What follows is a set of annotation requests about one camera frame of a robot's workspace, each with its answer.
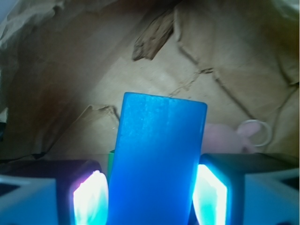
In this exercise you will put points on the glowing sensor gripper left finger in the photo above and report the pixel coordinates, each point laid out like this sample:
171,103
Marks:
53,192

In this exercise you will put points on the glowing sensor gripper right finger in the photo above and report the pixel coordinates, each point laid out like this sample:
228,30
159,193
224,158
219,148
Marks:
247,189

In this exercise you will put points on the green wooden block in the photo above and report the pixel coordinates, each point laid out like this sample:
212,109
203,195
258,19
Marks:
110,165

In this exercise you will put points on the brown paper bag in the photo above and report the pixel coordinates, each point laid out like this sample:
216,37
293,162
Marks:
66,64

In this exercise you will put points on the pink plush toy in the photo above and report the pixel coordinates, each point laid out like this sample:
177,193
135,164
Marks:
223,139

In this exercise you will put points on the blue wooden block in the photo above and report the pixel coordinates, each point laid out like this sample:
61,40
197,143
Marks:
155,161

